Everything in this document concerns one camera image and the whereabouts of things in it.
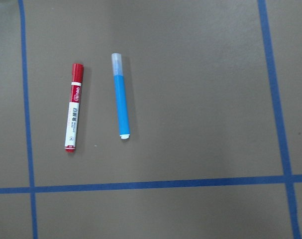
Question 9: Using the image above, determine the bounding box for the blue highlighter pen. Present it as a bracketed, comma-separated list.
[111, 53, 130, 140]

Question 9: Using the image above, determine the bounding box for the red capped white marker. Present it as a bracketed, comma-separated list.
[64, 63, 84, 152]

